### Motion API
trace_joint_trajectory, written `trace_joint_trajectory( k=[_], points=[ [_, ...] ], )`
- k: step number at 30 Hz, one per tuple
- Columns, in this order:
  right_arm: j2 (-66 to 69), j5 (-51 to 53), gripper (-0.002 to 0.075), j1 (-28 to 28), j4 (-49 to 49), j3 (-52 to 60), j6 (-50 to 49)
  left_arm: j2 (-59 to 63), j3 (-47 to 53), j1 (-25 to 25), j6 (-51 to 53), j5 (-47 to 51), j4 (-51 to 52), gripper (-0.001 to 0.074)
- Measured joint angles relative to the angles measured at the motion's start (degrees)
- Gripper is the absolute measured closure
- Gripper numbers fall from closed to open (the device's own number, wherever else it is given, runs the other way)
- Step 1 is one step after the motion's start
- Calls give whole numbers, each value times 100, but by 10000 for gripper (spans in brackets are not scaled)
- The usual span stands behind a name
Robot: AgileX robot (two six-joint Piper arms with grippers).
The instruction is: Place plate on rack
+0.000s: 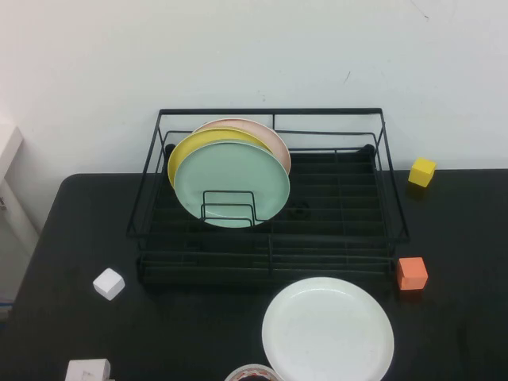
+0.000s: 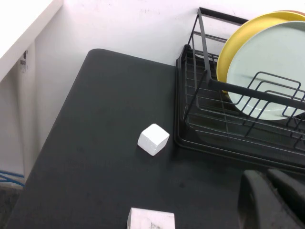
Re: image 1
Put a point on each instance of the green plate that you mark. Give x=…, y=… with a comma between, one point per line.
x=230, y=174

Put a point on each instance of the pink plate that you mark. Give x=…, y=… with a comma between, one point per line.
x=274, y=143

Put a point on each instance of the white cabinet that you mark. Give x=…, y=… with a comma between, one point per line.
x=10, y=158

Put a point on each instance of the yellow cube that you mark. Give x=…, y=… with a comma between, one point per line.
x=421, y=171

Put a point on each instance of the black plastic drain tray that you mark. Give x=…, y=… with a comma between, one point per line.
x=337, y=190

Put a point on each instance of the white cube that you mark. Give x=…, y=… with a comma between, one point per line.
x=108, y=282

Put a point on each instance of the yellow plate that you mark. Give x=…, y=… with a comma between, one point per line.
x=190, y=145

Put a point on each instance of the red and white tape roll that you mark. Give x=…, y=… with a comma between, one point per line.
x=250, y=373

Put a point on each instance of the orange cube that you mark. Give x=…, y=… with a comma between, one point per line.
x=412, y=274

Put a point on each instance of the white block with pencil mark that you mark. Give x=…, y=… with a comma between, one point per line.
x=85, y=371

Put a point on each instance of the white plate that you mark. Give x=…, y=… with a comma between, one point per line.
x=325, y=329

